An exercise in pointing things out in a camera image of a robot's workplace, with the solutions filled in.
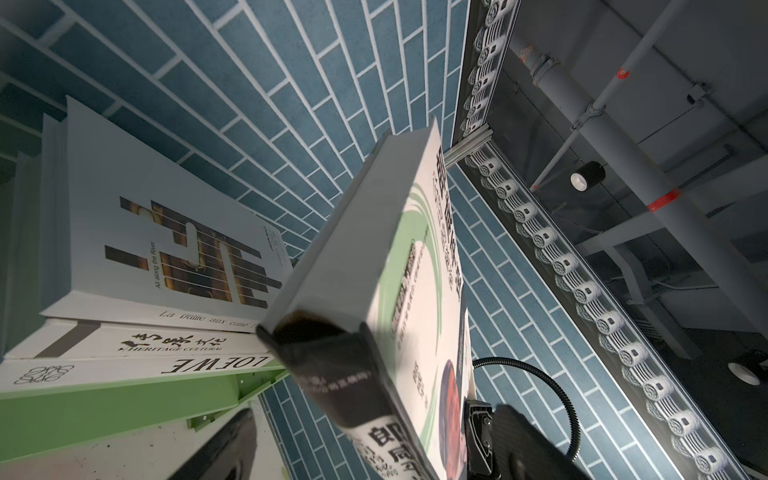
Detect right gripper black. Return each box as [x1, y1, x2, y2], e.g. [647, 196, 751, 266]
[464, 399, 498, 480]

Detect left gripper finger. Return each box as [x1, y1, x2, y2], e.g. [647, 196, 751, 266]
[169, 409, 258, 480]

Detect Chinese book with man portrait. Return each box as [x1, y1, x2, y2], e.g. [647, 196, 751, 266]
[257, 123, 474, 479]

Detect white Loewe Foundation book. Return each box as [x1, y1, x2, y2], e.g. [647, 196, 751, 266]
[1, 353, 283, 399]

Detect white booklet with brown bars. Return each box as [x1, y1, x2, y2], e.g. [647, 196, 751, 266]
[39, 99, 292, 333]

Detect white-backed heritage culture book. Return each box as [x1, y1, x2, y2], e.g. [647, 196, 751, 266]
[1, 153, 267, 361]

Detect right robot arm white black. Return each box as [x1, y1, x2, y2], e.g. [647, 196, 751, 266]
[464, 400, 587, 480]

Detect green two-tier shelf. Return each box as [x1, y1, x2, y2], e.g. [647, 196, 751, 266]
[0, 179, 292, 464]

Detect LED light strip bar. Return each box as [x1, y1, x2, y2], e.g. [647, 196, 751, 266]
[455, 1, 746, 479]

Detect black ceiling spotlight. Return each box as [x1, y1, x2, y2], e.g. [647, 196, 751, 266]
[570, 161, 606, 192]

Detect grey ceiling pipe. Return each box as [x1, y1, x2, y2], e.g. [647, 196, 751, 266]
[509, 34, 767, 335]

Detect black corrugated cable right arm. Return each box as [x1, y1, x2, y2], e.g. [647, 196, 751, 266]
[472, 356, 582, 462]

